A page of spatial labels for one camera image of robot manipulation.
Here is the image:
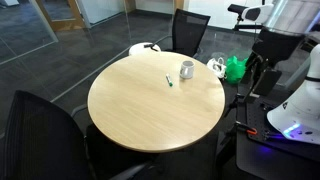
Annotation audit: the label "white ceramic mug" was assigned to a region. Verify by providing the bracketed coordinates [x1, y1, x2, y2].
[180, 61, 194, 79]

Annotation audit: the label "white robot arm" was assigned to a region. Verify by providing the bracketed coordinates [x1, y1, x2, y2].
[267, 45, 320, 145]

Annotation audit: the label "green white marker pen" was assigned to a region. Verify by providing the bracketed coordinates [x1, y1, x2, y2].
[166, 73, 173, 87]

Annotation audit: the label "white round stool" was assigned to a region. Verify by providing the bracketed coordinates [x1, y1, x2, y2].
[129, 42, 161, 55]

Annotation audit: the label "white plastic bag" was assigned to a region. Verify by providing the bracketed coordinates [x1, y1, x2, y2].
[207, 57, 226, 79]

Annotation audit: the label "black mesh chair far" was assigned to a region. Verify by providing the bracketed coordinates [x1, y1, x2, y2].
[156, 8, 210, 57]

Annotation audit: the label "black mesh chair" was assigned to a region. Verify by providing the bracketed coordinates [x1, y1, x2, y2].
[1, 90, 153, 180]
[156, 8, 210, 57]

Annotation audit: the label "green plastic bag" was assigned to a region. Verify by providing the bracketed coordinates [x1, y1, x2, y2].
[225, 56, 247, 84]

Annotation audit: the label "black mesh chair near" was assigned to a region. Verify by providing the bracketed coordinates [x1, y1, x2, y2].
[1, 90, 153, 180]

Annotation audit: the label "white black machine background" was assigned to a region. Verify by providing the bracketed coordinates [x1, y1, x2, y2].
[227, 4, 274, 31]

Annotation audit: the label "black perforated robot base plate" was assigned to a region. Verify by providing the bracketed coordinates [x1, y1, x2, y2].
[246, 100, 320, 161]

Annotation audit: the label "orange handled clamp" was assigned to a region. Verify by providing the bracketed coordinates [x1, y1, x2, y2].
[235, 121, 258, 135]

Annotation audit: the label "black camera on stand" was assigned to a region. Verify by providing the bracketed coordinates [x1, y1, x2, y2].
[240, 28, 305, 103]

